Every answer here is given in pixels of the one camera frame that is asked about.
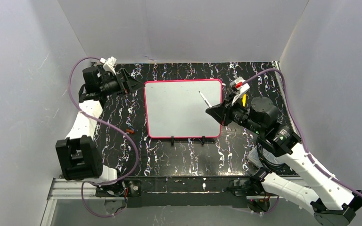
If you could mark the black whiteboard stand clip left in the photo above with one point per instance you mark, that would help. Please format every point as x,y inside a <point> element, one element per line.
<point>172,139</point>

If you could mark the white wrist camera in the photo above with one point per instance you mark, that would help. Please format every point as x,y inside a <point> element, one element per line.
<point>109,64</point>
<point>240,88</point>

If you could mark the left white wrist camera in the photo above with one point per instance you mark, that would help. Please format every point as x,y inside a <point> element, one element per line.
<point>109,64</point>

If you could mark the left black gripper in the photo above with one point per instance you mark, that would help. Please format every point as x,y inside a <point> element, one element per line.
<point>124,83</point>

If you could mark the white marker pen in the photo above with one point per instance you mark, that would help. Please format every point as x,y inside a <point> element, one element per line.
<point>205,100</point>

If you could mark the red marker cap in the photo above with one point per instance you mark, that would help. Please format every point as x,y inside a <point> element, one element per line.
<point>130,131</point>

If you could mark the aluminium rail frame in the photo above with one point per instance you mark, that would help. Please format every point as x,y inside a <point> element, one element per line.
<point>222,156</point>

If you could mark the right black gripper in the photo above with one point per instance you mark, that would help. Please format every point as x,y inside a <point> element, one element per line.
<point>227,113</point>

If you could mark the pink framed whiteboard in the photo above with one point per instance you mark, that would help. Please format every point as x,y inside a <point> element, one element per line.
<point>175,108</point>

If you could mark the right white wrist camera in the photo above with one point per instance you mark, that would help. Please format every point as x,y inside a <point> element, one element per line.
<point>240,88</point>

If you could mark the yellow marker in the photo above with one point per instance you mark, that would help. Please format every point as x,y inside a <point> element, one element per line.
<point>244,100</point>

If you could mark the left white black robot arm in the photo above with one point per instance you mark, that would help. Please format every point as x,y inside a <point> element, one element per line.
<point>78,155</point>

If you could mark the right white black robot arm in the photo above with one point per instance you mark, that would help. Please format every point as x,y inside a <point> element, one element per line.
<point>328,202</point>

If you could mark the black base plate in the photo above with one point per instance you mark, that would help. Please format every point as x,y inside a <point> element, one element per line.
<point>144,191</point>

